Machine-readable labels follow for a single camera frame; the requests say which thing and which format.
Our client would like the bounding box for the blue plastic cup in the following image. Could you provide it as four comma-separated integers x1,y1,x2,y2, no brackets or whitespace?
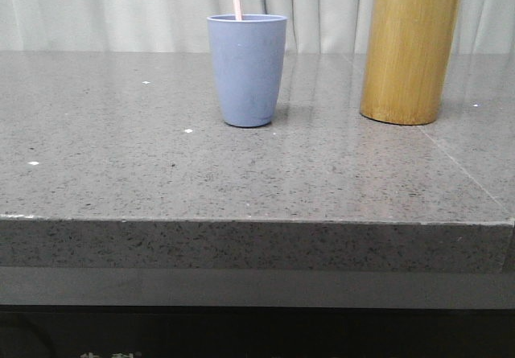
207,14,287,128

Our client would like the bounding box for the bamboo cylinder holder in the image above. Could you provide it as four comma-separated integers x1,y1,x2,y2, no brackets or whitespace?
360,0,459,126

